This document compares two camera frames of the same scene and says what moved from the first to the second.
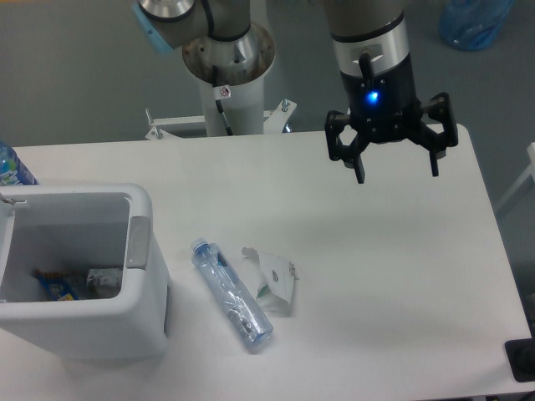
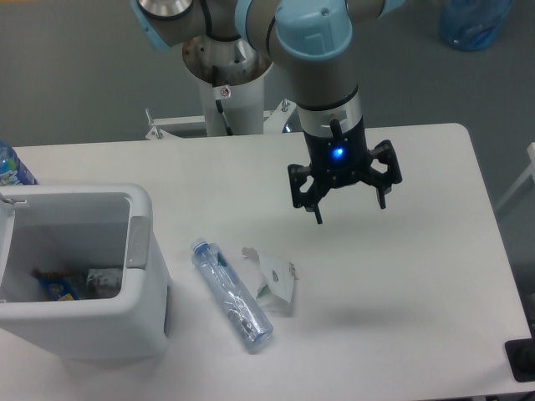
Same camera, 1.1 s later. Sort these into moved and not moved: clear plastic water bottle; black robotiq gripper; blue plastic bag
Moved: black robotiq gripper
Not moved: clear plastic water bottle; blue plastic bag
